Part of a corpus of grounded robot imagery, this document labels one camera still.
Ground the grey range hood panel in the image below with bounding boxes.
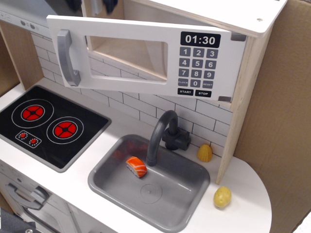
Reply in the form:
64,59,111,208
0,0,83,39

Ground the grey toy oven handle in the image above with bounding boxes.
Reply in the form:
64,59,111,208
5,183,50,210

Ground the brown cardboard panel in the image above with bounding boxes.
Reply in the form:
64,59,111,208
234,0,311,233

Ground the wooden microwave cabinet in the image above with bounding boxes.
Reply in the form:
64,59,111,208
82,0,286,183

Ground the dark grey toy faucet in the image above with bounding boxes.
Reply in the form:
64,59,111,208
146,110,191,166

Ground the black toy induction stove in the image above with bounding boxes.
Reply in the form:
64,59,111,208
0,85,111,173

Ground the white toy microwave door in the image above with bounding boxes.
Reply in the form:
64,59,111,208
47,15,247,102

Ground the grey toy sink basin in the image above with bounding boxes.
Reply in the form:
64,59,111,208
88,134,210,233

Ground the salmon sushi toy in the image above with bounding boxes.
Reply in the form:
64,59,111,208
126,156,147,178

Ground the grey microwave door handle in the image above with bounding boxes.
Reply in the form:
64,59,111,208
57,29,81,87

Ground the yellow toy corn piece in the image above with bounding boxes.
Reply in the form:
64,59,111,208
197,144,212,163

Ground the yellow toy potato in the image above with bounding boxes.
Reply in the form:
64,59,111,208
213,186,232,208

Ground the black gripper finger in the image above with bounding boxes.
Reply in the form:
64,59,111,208
102,0,118,14
66,0,82,11

